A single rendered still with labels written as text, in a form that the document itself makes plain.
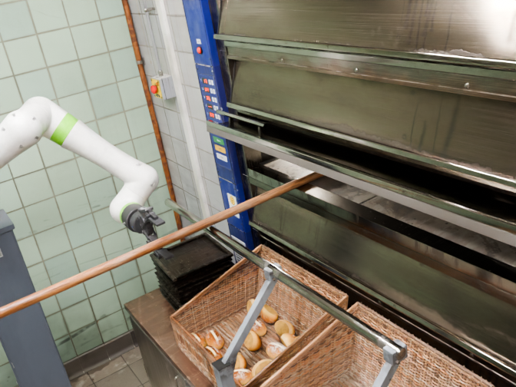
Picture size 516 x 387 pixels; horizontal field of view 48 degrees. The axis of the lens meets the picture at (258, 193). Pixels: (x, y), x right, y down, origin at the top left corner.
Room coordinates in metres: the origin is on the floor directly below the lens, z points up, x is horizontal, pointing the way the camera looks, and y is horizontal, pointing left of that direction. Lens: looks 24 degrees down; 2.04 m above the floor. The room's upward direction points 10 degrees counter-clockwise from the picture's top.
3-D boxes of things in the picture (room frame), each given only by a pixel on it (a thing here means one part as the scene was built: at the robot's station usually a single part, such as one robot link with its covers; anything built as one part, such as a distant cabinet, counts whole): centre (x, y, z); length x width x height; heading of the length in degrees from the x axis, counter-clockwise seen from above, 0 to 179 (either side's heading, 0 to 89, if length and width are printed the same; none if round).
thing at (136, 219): (1.82, 0.40, 1.20); 0.09 x 0.07 x 0.08; 29
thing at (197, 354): (1.81, 0.09, 0.72); 0.56 x 0.49 x 0.28; 30
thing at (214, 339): (1.89, 0.27, 0.62); 0.10 x 0.07 x 0.05; 24
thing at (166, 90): (2.73, 0.35, 1.46); 0.10 x 0.07 x 0.10; 29
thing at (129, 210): (1.88, 0.44, 1.20); 0.12 x 0.06 x 0.09; 119
